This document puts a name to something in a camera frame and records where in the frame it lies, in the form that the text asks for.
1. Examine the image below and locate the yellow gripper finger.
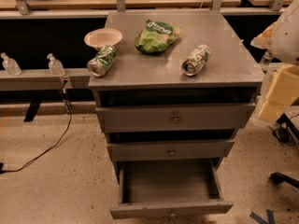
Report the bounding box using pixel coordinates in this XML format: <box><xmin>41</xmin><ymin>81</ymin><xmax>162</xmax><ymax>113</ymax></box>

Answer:
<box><xmin>258</xmin><ymin>65</ymin><xmax>299</xmax><ymax>122</ymax></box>
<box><xmin>250</xmin><ymin>22</ymin><xmax>276</xmax><ymax>49</ymax></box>

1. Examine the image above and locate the green rice chip bag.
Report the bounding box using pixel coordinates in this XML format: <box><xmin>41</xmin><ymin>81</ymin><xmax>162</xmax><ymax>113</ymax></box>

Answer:
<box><xmin>135</xmin><ymin>20</ymin><xmax>182</xmax><ymax>54</ymax></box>

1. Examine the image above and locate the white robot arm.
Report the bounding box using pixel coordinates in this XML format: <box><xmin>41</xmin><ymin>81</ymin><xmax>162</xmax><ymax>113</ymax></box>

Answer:
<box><xmin>250</xmin><ymin>0</ymin><xmax>299</xmax><ymax>122</ymax></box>

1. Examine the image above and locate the grey middle drawer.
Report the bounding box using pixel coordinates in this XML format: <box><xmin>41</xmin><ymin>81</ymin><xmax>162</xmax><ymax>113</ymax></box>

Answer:
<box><xmin>107</xmin><ymin>139</ymin><xmax>235</xmax><ymax>161</ymax></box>

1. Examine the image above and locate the grey drawer cabinet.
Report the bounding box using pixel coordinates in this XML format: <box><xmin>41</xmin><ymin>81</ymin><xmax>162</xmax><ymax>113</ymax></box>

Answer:
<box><xmin>88</xmin><ymin>10</ymin><xmax>265</xmax><ymax>220</ymax></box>

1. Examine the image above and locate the grey open bottom drawer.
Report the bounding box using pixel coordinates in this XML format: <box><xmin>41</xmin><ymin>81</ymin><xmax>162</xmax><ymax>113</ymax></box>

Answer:
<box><xmin>110</xmin><ymin>159</ymin><xmax>233</xmax><ymax>219</ymax></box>

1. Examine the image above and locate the grey top drawer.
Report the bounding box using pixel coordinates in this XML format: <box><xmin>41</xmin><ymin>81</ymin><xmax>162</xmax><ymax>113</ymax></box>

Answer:
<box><xmin>96</xmin><ymin>103</ymin><xmax>255</xmax><ymax>133</ymax></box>

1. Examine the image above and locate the clear water bottle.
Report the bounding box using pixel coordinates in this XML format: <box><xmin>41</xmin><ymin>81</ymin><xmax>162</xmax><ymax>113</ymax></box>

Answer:
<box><xmin>260</xmin><ymin>50</ymin><xmax>273</xmax><ymax>70</ymax></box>

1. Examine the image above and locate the white green soda can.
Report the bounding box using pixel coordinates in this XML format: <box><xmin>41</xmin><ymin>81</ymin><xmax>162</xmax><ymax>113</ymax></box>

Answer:
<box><xmin>181</xmin><ymin>44</ymin><xmax>211</xmax><ymax>77</ymax></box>

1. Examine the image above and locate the black chair base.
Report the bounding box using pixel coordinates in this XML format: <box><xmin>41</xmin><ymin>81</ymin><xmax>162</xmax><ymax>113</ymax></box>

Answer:
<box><xmin>270</xmin><ymin>172</ymin><xmax>299</xmax><ymax>189</ymax></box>

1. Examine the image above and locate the blue floor tape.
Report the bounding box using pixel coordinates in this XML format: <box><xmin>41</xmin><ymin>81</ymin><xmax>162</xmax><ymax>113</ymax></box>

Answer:
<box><xmin>249</xmin><ymin>209</ymin><xmax>276</xmax><ymax>224</ymax></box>

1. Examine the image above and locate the crushed green soda can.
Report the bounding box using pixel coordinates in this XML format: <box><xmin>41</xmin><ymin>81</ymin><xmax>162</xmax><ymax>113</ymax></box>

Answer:
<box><xmin>87</xmin><ymin>45</ymin><xmax>117</xmax><ymax>77</ymax></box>

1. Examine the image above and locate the clear pump bottle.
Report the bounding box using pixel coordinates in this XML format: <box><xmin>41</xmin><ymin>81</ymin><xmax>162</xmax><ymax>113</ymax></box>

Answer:
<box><xmin>1</xmin><ymin>52</ymin><xmax>21</xmax><ymax>76</ymax></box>
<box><xmin>47</xmin><ymin>53</ymin><xmax>65</xmax><ymax>77</ymax></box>

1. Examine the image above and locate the clear pump bottle far left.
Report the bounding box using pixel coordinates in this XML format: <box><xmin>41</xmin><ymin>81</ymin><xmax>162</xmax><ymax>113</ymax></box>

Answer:
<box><xmin>1</xmin><ymin>52</ymin><xmax>21</xmax><ymax>76</ymax></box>

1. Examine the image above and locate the black cable bundle right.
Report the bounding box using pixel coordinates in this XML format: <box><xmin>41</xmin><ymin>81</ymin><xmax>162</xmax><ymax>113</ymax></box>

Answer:
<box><xmin>268</xmin><ymin>112</ymin><xmax>299</xmax><ymax>147</ymax></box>

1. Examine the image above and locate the grey metal bench rail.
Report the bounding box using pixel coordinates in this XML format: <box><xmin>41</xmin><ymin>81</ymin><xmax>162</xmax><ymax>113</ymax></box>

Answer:
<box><xmin>0</xmin><ymin>68</ymin><xmax>90</xmax><ymax>91</ymax></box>

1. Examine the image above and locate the black floor cable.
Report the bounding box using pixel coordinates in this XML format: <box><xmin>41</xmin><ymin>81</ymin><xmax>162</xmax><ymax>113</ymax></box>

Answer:
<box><xmin>0</xmin><ymin>77</ymin><xmax>73</xmax><ymax>175</ymax></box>

